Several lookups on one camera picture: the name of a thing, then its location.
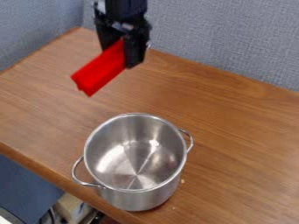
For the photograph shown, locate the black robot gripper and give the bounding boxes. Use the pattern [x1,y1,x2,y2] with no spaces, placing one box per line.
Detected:
[93,0,150,68]

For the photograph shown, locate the red plastic block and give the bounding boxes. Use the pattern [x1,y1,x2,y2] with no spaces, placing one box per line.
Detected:
[70,40,125,96]

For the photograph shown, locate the stainless steel pot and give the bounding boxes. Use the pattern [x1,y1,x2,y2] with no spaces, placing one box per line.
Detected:
[72,113,193,212]

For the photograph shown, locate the beige box under table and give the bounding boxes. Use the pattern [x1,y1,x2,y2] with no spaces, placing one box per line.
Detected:
[53,193,92,224]

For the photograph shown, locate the black cable under table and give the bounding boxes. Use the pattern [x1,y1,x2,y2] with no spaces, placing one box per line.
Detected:
[45,206,56,224]

